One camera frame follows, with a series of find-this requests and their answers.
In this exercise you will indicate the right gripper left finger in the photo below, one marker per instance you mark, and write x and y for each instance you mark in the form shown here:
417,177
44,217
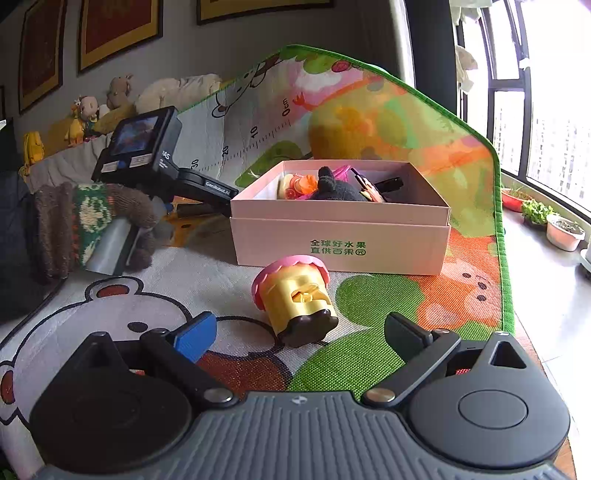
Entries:
172,356

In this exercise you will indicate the cream plush pillow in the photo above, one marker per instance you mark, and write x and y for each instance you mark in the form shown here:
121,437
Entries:
181,93

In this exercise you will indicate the colourful play mat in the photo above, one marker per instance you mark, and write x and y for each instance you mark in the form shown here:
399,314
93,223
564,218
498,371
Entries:
300,101

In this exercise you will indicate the black stick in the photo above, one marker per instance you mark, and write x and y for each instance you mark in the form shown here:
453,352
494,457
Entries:
389,185

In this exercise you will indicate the knitted gloved left hand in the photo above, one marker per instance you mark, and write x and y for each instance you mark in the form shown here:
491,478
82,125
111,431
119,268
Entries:
70,221

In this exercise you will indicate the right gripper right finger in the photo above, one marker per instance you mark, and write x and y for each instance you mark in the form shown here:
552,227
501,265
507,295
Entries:
424,353

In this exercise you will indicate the yellow plush toy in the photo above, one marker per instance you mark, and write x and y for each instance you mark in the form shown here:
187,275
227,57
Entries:
33,152

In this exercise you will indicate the orange pumpkin mould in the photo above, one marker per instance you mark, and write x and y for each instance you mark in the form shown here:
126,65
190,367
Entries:
297,186

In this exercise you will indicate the framed picture yellow border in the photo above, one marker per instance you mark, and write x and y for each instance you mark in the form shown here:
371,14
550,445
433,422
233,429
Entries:
112,27

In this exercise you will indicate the cartoon girl rubber keychain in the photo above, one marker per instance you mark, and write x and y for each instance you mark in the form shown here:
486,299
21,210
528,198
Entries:
368,189

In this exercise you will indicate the pink cardboard box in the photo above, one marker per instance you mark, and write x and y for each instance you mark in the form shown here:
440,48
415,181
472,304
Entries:
408,234

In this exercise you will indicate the pink bowl planter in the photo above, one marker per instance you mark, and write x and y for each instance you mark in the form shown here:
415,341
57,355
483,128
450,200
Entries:
564,233

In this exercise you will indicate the pink plastic strainer toy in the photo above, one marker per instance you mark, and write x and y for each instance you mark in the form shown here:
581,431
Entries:
342,173

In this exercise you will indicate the left framed picture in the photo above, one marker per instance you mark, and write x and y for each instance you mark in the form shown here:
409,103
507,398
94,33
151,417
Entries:
40,57

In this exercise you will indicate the brown plush animal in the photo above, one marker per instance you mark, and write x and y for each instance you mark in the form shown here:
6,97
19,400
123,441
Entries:
118,92

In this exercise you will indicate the small doll figure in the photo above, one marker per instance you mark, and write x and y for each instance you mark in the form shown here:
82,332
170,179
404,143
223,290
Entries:
85,112

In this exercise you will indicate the pink yellow cupcake toy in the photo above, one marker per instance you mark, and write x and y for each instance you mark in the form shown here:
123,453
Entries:
293,291

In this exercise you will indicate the black plush toy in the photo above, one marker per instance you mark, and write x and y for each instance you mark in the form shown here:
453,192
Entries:
331,189

